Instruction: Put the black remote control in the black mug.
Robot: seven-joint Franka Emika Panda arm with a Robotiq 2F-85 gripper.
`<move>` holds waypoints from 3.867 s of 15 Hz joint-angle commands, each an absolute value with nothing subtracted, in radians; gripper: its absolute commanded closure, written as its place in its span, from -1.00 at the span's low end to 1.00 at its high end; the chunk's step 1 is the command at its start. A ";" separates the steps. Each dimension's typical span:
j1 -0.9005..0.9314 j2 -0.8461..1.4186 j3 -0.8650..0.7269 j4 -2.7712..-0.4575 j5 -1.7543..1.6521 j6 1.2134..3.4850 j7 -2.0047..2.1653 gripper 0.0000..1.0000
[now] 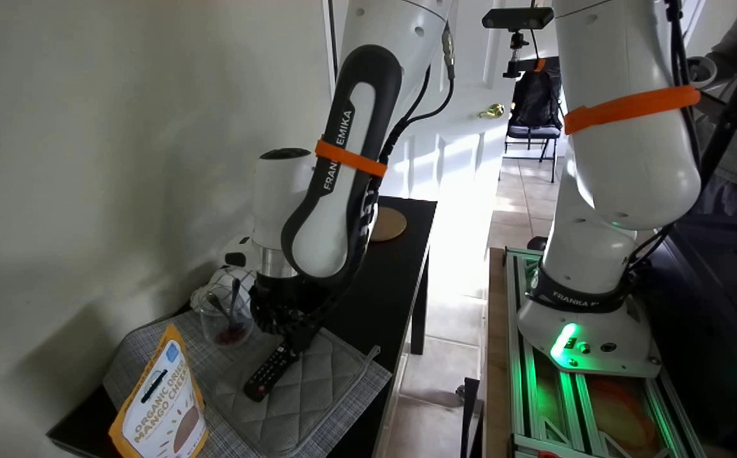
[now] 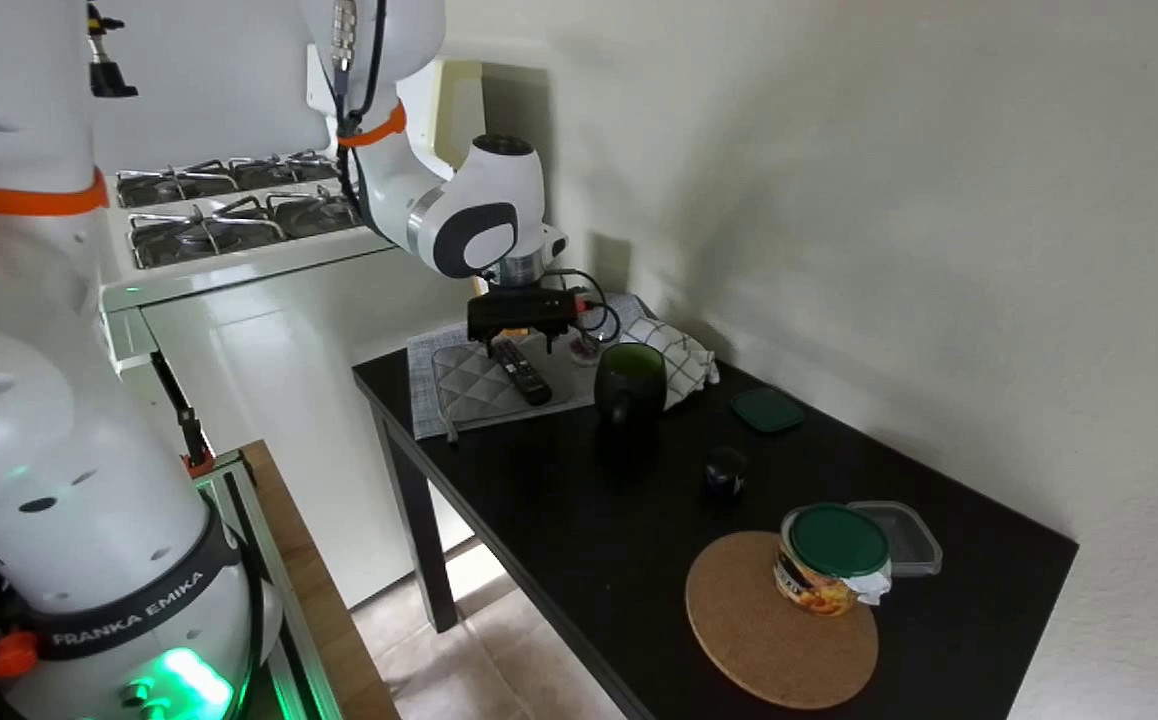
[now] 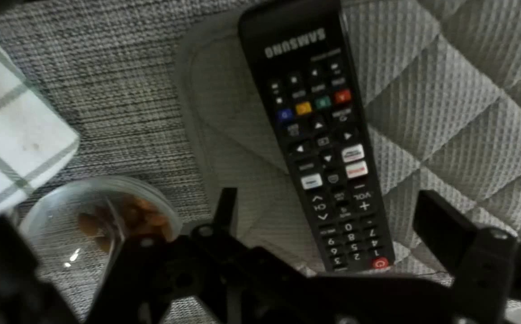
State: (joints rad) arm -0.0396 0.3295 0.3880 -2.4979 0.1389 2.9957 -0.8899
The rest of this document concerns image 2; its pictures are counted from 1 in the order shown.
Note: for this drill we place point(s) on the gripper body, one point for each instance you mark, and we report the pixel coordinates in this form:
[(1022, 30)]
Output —
[(529, 331)]

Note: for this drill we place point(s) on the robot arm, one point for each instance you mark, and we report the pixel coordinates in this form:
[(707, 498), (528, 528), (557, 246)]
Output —
[(49, 470)]

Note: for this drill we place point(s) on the black remote control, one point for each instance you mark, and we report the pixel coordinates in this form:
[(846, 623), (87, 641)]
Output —
[(524, 373)]

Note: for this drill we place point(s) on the black mug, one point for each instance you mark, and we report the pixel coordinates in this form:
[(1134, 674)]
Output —
[(629, 390)]

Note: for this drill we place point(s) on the small glass jar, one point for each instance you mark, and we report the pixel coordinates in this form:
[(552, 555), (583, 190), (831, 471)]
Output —
[(584, 350)]

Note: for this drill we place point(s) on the grey quilted pot holder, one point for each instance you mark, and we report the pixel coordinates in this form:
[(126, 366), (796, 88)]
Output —
[(484, 385)]

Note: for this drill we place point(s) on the grey placemat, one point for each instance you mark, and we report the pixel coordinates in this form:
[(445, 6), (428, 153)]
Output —
[(424, 390)]

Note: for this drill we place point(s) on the white checkered dish towel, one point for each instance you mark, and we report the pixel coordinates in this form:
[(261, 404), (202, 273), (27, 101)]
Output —
[(687, 360)]

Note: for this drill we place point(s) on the white gas stove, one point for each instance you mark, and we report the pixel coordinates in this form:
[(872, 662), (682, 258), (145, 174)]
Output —
[(279, 340)]

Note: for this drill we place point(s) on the small black jar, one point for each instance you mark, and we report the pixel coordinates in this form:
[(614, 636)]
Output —
[(725, 472)]

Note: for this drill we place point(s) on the stove burner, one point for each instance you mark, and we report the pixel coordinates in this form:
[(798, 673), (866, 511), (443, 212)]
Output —
[(279, 168), (311, 213), (174, 185), (201, 238)]

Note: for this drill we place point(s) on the green square lid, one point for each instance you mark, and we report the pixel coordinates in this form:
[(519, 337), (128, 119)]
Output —
[(768, 410)]

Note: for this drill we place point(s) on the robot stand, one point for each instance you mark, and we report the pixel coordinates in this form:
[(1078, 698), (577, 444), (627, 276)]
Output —
[(309, 590)]

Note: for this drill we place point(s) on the black bar clamp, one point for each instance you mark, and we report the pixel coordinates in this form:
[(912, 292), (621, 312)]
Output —
[(187, 420)]

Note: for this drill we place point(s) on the round cork mat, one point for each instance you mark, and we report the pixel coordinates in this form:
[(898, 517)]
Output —
[(749, 630)]

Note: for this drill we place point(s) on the can with green lid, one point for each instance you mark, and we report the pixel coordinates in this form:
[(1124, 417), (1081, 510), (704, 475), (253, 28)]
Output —
[(829, 560)]

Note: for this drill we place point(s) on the clear plastic container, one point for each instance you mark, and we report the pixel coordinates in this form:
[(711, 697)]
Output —
[(914, 545)]

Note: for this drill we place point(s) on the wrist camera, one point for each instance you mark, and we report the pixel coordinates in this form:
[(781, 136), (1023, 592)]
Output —
[(514, 306)]

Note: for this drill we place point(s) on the camera on mount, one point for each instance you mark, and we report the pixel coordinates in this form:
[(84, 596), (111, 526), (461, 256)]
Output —
[(107, 70)]

